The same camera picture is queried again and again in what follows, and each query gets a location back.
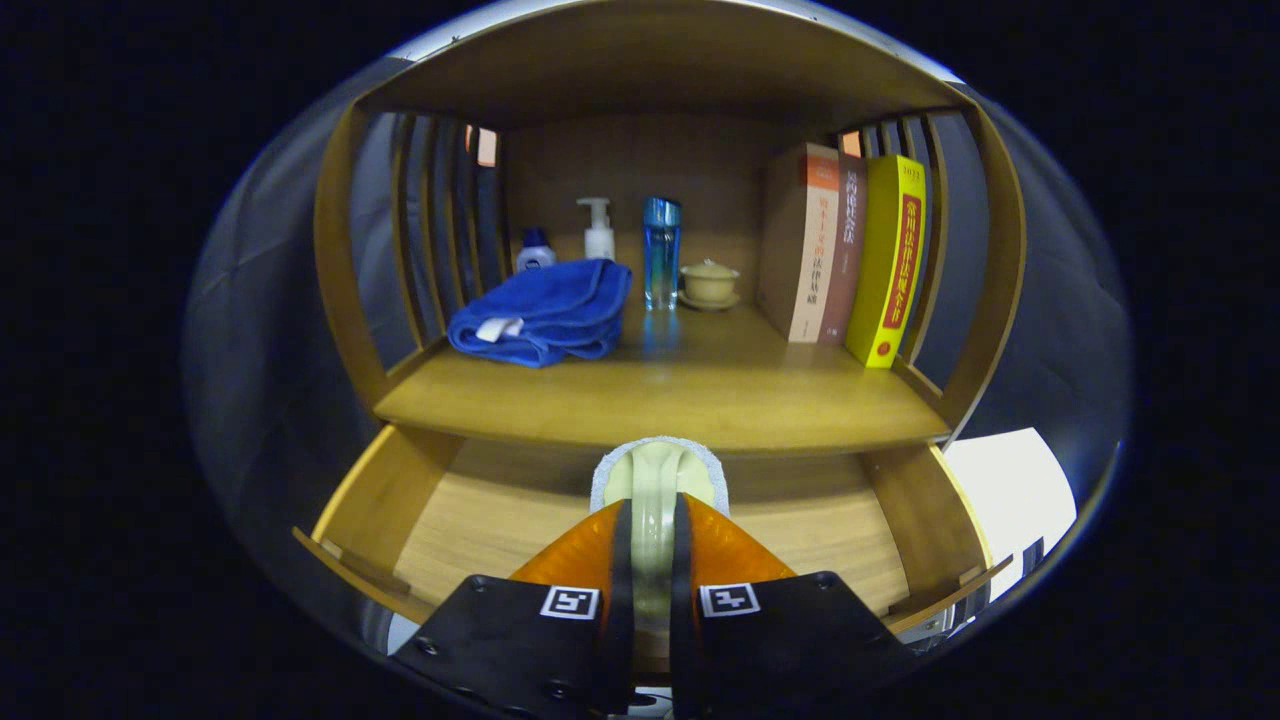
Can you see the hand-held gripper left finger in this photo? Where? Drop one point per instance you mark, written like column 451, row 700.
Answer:
column 622, row 600

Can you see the brown book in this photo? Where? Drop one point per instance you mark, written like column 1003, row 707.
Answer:
column 848, row 250

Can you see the small white blue-capped bottle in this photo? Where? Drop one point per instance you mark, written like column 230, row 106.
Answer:
column 535, row 255

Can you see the wooden drawer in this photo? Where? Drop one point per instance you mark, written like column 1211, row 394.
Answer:
column 480, row 540

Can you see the blue folded towel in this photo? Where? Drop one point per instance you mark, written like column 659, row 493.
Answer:
column 550, row 310

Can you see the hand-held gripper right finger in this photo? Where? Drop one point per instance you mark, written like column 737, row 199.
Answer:
column 682, row 620

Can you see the white pump bottle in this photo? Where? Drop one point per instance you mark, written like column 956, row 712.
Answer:
column 600, row 240

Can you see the pale green scrub brush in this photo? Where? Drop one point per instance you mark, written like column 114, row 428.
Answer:
column 655, row 480

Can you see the yellow book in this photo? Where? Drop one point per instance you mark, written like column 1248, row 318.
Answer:
column 890, row 260

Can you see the white table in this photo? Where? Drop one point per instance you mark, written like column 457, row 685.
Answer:
column 1010, row 490

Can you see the beige lidded teacup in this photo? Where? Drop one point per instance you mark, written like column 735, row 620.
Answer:
column 710, row 285

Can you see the blue glass bottle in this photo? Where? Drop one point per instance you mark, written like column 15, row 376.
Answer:
column 661, row 260

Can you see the small black box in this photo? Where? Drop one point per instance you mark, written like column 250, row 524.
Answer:
column 1033, row 557

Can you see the wooden countertop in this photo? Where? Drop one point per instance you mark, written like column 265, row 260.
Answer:
column 700, row 390

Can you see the beige book with orange band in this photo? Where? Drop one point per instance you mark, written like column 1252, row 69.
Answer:
column 800, row 250

